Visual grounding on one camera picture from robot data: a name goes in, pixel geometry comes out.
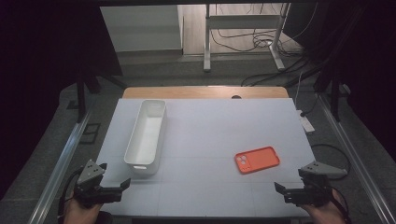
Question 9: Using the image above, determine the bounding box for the white metal desk frame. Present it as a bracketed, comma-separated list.
[203, 3, 291, 74]

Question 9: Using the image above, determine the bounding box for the white power strip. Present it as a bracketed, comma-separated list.
[296, 109, 317, 134]

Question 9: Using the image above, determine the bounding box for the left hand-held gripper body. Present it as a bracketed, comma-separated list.
[73, 159, 123, 209]

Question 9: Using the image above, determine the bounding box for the white plastic storage box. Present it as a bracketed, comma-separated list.
[123, 98, 168, 175]

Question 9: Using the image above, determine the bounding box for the tangle of black floor cables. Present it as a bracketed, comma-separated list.
[209, 3, 320, 88]

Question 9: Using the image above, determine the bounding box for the black curtain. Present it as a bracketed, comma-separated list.
[0, 0, 123, 200]
[281, 0, 396, 162]

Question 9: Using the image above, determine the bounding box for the orange phone case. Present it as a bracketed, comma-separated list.
[233, 146, 281, 175]

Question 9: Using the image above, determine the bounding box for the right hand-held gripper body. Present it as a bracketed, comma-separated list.
[283, 161, 348, 208]

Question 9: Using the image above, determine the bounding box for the black looped floor cable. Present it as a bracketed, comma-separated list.
[310, 143, 352, 181]

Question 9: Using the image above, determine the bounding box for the white table mat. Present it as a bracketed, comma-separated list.
[92, 97, 316, 217]

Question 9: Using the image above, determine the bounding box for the white cabinet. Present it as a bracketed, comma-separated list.
[100, 4, 185, 52]

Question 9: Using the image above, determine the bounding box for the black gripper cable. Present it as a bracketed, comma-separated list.
[329, 186, 352, 224]
[57, 167, 84, 224]

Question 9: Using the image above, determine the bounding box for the wooden table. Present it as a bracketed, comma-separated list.
[121, 86, 290, 100]

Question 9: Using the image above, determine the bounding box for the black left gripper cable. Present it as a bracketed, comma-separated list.
[57, 167, 84, 224]

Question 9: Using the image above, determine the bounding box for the person's right hand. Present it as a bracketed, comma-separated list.
[300, 189, 347, 224]

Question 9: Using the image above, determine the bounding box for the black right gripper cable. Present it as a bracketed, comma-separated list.
[329, 186, 352, 224]

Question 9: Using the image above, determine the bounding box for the black metal stand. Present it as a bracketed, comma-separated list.
[75, 69, 127, 124]
[313, 69, 344, 123]

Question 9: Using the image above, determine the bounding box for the aluminium floor rail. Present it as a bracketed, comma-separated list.
[27, 99, 96, 224]
[317, 92, 396, 224]

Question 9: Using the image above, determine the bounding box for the black floor frame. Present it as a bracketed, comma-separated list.
[78, 122, 102, 145]

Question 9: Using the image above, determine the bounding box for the person's left hand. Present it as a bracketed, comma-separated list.
[64, 193, 103, 224]

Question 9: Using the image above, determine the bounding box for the white cable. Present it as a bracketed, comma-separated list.
[294, 70, 305, 112]

